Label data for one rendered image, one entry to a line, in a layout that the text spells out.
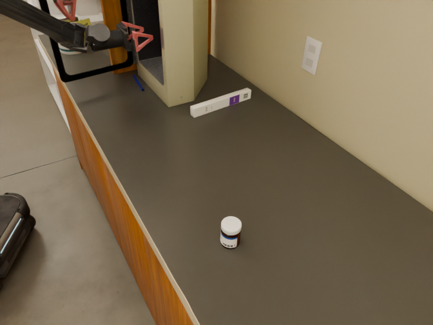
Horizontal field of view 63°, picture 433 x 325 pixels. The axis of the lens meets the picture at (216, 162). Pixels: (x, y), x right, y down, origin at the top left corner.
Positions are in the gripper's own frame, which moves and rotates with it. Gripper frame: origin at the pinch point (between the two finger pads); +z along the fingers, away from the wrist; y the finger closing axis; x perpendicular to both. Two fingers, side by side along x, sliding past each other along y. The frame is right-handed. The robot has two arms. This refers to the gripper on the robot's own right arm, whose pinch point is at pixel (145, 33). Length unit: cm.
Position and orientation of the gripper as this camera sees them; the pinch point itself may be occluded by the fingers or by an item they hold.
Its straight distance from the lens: 137.5
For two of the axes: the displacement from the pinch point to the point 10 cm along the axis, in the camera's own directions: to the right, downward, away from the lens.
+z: 8.8, -3.0, 3.7
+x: 0.0, 7.7, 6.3
